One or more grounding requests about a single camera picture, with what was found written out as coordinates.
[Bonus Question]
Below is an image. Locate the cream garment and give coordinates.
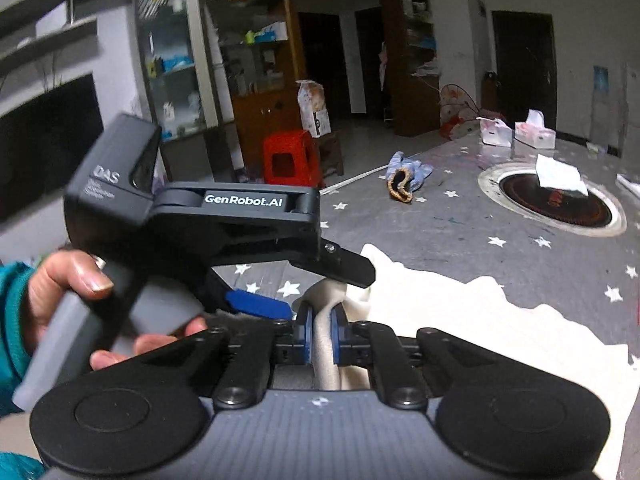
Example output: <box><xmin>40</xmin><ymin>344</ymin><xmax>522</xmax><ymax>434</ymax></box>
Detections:
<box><xmin>295</xmin><ymin>242</ymin><xmax>633</xmax><ymax>480</ymax></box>

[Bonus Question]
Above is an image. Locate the open wooden shelf cabinet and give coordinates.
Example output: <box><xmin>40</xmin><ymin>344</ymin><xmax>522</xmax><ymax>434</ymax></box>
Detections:
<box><xmin>377</xmin><ymin>0</ymin><xmax>441</xmax><ymax>137</ymax></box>

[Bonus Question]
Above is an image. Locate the polka dot play tent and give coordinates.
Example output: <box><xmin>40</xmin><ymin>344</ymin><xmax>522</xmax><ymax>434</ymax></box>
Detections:
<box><xmin>439</xmin><ymin>82</ymin><xmax>493</xmax><ymax>141</ymax></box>

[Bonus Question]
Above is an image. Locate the person's left forearm teal sleeve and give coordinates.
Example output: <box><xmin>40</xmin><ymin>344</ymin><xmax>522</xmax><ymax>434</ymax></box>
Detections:
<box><xmin>0</xmin><ymin>262</ymin><xmax>48</xmax><ymax>480</ymax></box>

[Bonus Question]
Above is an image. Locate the red plastic stool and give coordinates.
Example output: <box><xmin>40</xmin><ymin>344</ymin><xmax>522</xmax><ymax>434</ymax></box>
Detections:
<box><xmin>263</xmin><ymin>130</ymin><xmax>326</xmax><ymax>188</ymax></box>

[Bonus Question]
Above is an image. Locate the round black built-in cooktop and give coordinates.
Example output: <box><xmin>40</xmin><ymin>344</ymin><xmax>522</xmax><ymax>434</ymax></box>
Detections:
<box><xmin>477</xmin><ymin>162</ymin><xmax>627</xmax><ymax>238</ymax></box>

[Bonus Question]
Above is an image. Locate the tissue box with pink label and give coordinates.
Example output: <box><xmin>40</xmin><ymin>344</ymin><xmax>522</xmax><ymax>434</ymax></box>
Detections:
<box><xmin>515</xmin><ymin>109</ymin><xmax>557</xmax><ymax>150</ymax></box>

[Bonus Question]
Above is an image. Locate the dark wooden door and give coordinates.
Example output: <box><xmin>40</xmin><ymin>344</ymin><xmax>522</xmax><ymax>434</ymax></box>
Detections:
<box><xmin>491</xmin><ymin>10</ymin><xmax>558</xmax><ymax>131</ymax></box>

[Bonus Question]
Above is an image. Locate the dark screen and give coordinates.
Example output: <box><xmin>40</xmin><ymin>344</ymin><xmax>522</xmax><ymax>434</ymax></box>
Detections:
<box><xmin>0</xmin><ymin>72</ymin><xmax>106</xmax><ymax>223</ymax></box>

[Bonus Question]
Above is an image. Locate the grey star-printed tablecloth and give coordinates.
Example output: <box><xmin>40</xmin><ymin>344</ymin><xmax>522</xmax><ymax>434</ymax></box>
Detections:
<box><xmin>220</xmin><ymin>132</ymin><xmax>640</xmax><ymax>480</ymax></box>

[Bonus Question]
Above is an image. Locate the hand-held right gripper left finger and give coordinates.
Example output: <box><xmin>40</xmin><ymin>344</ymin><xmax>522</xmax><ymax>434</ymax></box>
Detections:
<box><xmin>135</xmin><ymin>302</ymin><xmax>313</xmax><ymax>409</ymax></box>

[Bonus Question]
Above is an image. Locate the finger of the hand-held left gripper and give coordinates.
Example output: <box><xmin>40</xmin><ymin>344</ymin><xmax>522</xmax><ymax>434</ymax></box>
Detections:
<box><xmin>200</xmin><ymin>269</ymin><xmax>296</xmax><ymax>322</ymax></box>
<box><xmin>292</xmin><ymin>240</ymin><xmax>377</xmax><ymax>289</ymax></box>

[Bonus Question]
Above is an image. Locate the white cloth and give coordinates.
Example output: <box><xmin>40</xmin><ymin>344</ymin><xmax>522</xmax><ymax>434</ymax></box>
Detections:
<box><xmin>535</xmin><ymin>154</ymin><xmax>590</xmax><ymax>197</ymax></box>

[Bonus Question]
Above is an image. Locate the glass-door display cabinet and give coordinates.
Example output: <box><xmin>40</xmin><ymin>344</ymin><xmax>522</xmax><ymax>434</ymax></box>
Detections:
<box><xmin>130</xmin><ymin>0</ymin><xmax>306</xmax><ymax>181</ymax></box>

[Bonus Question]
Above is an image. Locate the blue knitted glove orange cuff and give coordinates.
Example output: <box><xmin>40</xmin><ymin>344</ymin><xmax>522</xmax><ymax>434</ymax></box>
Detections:
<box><xmin>385</xmin><ymin>151</ymin><xmax>435</xmax><ymax>204</ymax></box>

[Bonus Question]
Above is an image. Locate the person's left hand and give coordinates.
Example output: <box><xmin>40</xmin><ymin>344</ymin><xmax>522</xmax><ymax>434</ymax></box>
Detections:
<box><xmin>27</xmin><ymin>249</ymin><xmax>209</xmax><ymax>372</ymax></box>

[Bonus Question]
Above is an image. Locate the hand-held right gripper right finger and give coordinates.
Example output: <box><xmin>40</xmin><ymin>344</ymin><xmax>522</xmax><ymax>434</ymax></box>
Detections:
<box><xmin>331</xmin><ymin>302</ymin><xmax>506</xmax><ymax>409</ymax></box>

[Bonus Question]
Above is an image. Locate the white tissue box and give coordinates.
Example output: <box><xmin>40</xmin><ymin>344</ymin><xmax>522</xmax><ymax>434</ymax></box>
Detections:
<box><xmin>477</xmin><ymin>116</ymin><xmax>514</xmax><ymax>147</ymax></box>

